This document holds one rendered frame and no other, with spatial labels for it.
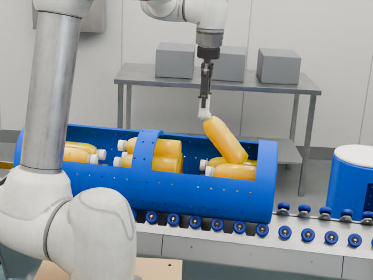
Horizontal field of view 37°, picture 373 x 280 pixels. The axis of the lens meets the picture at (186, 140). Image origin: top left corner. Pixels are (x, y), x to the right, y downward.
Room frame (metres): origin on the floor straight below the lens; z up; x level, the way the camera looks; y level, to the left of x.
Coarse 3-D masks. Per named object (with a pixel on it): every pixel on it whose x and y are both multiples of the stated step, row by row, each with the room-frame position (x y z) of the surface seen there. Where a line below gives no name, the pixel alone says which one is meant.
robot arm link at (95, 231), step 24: (96, 192) 1.16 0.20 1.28; (72, 216) 1.11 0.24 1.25; (96, 216) 1.09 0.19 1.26; (120, 216) 1.11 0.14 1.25; (48, 240) 1.12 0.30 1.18; (72, 240) 1.09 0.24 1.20; (96, 240) 1.07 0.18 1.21; (120, 240) 1.09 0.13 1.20; (72, 264) 1.09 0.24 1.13; (96, 264) 1.07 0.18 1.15; (120, 264) 1.09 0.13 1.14
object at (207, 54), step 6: (198, 48) 1.78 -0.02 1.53; (204, 48) 1.76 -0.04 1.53; (210, 48) 1.76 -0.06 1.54; (216, 48) 1.77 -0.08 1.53; (198, 54) 1.78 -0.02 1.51; (204, 54) 1.76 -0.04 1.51; (210, 54) 1.76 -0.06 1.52; (216, 54) 1.77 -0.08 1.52; (204, 60) 1.76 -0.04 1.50; (210, 60) 1.77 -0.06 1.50; (204, 66) 1.75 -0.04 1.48
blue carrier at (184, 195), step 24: (96, 144) 1.97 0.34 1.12; (144, 144) 1.73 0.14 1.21; (192, 144) 1.90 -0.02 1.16; (264, 144) 1.73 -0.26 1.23; (72, 168) 1.70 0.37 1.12; (96, 168) 1.69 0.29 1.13; (120, 168) 1.68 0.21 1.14; (144, 168) 1.67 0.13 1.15; (192, 168) 1.92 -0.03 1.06; (264, 168) 1.64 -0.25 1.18; (72, 192) 1.71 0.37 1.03; (120, 192) 1.68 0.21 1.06; (144, 192) 1.66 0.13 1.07; (168, 192) 1.65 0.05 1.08; (192, 192) 1.64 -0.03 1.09; (216, 192) 1.63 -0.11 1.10; (240, 192) 1.62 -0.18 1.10; (264, 192) 1.61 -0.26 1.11; (216, 216) 1.67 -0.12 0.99; (240, 216) 1.65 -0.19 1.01; (264, 216) 1.63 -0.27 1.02
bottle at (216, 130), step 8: (208, 120) 1.78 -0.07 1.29; (216, 120) 1.77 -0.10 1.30; (208, 128) 1.76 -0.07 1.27; (216, 128) 1.76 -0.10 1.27; (224, 128) 1.77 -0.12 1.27; (208, 136) 1.77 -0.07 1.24; (216, 136) 1.75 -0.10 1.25; (224, 136) 1.76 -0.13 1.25; (232, 136) 1.77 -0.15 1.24; (216, 144) 1.76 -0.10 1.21; (224, 144) 1.75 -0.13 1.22; (232, 144) 1.75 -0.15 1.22; (240, 144) 1.78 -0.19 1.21; (224, 152) 1.75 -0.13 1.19; (232, 152) 1.75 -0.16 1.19; (240, 152) 1.75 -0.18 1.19; (232, 160) 1.75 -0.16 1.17; (240, 160) 1.74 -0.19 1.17
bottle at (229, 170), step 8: (216, 168) 1.71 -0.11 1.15; (224, 168) 1.70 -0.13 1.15; (232, 168) 1.70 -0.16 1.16; (240, 168) 1.70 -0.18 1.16; (248, 168) 1.70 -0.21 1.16; (216, 176) 1.70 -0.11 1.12; (224, 176) 1.69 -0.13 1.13; (232, 176) 1.68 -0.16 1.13; (240, 176) 1.68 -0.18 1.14; (248, 176) 1.68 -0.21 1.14
